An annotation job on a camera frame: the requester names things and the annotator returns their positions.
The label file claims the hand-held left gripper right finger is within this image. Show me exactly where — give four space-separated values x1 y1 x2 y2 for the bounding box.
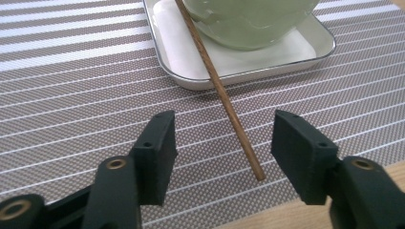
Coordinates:
269 109 405 229

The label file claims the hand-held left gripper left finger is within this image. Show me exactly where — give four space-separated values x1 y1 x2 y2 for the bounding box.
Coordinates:
81 110 179 229

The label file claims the brown wooden chopstick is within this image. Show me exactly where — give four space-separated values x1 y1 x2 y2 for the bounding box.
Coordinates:
174 0 267 182

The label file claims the white square tray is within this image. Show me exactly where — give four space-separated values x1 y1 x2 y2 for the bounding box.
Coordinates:
141 0 337 92

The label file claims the grey striped placemat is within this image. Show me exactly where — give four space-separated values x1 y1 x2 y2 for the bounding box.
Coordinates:
0 0 405 229

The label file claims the light green bowl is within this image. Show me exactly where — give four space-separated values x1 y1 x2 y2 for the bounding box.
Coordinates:
182 0 321 52

